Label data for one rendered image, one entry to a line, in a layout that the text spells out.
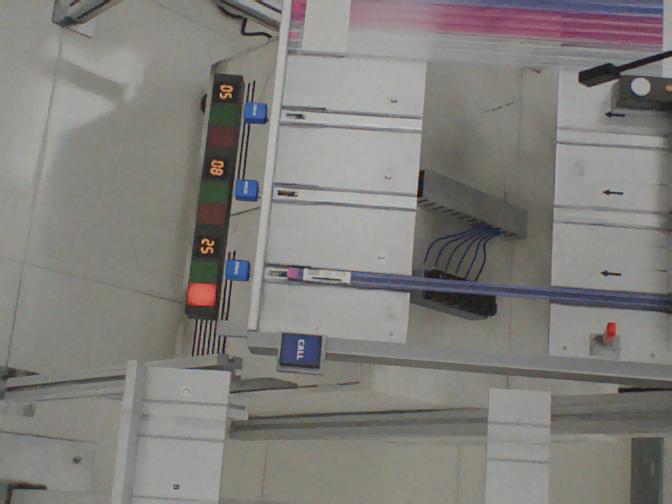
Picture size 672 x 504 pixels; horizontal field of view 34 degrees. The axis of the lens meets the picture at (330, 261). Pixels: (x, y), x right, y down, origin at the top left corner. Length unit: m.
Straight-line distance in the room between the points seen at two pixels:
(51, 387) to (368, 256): 0.66
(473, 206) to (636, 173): 0.40
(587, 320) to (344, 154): 0.38
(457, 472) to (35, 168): 1.28
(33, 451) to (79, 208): 0.46
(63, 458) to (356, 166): 0.87
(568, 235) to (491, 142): 0.54
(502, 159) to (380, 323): 0.65
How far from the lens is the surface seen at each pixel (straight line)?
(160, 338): 2.19
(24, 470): 2.03
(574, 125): 1.51
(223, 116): 1.51
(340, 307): 1.41
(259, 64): 2.15
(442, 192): 1.78
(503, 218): 1.88
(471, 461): 2.78
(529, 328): 1.97
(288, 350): 1.36
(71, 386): 1.80
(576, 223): 1.46
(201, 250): 1.45
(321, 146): 1.47
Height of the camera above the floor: 1.83
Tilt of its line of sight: 47 degrees down
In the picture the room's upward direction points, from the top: 79 degrees clockwise
